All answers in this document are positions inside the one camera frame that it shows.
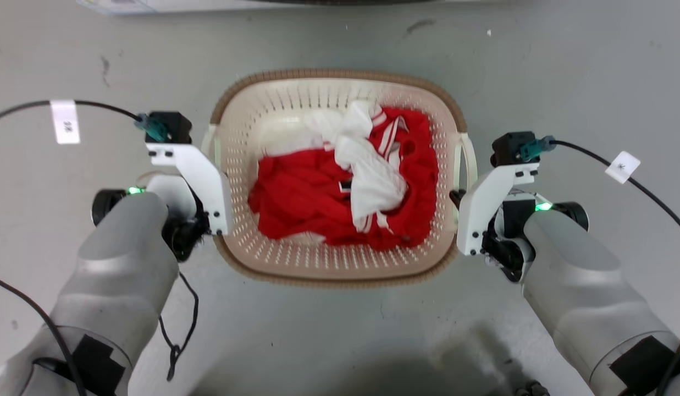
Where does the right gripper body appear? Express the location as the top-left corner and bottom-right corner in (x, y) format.
(481, 191), (539, 284)

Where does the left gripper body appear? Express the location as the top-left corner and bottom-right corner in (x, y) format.
(146, 175), (212, 262)

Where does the beige laundry basket brown rim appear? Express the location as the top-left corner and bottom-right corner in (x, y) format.
(201, 69), (478, 289)

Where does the white garment with red stripes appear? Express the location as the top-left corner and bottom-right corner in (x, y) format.
(263, 100), (410, 233)

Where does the thin black looped cable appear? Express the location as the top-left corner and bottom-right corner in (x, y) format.
(158, 272), (200, 382)

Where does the small white cable tag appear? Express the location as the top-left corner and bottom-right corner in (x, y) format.
(605, 151), (642, 184)

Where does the black left camera cable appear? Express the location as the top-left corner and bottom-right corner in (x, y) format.
(0, 100), (169, 142)

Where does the black camera cable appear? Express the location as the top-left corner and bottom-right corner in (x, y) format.
(519, 136), (680, 240)
(0, 100), (169, 142)

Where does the black right camera cable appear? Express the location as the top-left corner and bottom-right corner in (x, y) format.
(519, 136), (680, 240)

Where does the large white cable tag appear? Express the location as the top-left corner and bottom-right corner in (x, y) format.
(50, 100), (81, 145)

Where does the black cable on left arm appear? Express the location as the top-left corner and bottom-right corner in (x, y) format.
(0, 272), (73, 396)

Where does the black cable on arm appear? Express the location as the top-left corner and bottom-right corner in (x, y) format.
(655, 324), (680, 396)
(0, 272), (73, 396)

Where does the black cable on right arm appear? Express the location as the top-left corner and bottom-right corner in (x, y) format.
(655, 324), (680, 396)

